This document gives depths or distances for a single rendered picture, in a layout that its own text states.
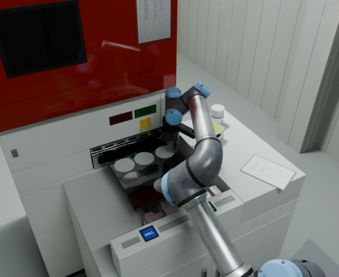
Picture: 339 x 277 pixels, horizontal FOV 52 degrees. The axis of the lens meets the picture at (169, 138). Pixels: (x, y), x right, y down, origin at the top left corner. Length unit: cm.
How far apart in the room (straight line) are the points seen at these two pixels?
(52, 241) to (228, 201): 104
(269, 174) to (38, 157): 104
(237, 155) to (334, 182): 165
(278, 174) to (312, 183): 152
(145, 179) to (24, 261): 124
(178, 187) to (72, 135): 66
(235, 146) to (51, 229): 106
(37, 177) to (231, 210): 90
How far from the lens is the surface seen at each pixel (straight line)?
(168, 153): 176
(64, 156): 170
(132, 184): 161
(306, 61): 307
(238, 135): 181
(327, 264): 132
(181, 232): 135
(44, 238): 203
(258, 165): 165
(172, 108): 146
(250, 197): 150
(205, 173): 113
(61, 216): 195
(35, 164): 169
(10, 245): 271
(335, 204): 303
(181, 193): 117
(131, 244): 132
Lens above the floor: 202
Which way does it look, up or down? 37 degrees down
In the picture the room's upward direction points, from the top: straight up
